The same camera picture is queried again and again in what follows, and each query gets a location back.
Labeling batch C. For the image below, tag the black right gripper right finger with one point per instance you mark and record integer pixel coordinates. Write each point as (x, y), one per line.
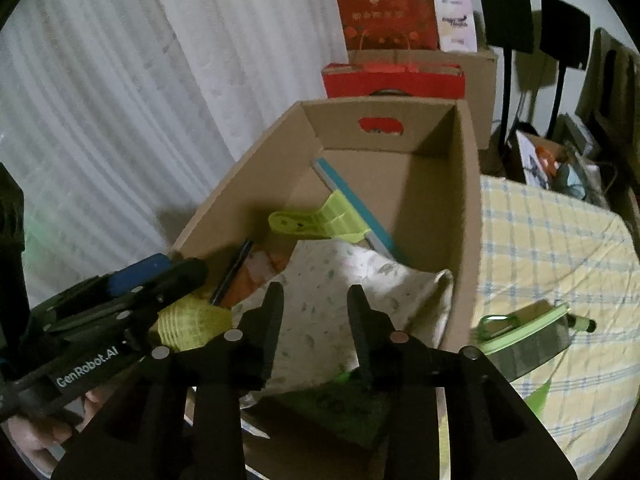
(371, 331)

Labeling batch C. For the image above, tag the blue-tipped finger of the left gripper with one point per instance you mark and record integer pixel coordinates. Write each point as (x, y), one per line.
(102, 289)

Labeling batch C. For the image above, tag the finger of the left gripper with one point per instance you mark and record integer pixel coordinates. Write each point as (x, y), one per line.
(137, 309)

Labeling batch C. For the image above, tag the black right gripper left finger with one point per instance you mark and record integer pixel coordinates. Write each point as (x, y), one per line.
(261, 330)

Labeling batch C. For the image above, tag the yellow-green plastic shuttlecock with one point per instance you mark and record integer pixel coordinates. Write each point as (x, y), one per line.
(190, 323)

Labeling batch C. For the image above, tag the white floral cloth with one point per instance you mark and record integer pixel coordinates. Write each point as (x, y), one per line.
(315, 343)

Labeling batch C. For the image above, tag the green teal squeegee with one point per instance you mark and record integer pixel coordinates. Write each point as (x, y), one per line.
(343, 216)

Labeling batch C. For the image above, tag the green plastic piece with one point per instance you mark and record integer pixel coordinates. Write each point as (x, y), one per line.
(537, 396)

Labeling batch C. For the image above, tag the person's left hand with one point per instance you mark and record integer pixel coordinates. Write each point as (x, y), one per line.
(35, 437)

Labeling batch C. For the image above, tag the open cardboard box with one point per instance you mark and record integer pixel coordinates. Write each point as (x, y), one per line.
(407, 166)

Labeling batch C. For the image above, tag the yellow plaid cloth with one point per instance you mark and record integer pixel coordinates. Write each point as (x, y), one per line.
(543, 246)

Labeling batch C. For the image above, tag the box of clutter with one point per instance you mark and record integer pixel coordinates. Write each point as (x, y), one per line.
(537, 161)

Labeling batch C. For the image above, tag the red box with hole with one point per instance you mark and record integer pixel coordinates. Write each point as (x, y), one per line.
(419, 80)

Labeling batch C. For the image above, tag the large brown cardboard box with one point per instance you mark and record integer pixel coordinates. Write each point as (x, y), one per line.
(480, 71)

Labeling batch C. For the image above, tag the small white pink box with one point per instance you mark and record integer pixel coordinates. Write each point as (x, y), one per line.
(455, 26)

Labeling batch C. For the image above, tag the red gift bag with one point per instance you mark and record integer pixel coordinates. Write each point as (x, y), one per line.
(389, 24)

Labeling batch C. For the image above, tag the black speaker left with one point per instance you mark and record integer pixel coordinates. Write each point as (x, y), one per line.
(509, 26)

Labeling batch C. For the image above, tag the black speaker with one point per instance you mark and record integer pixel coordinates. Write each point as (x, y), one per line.
(565, 36)
(509, 26)

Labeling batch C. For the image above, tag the black speaker right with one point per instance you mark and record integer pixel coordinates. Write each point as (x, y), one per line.
(565, 36)

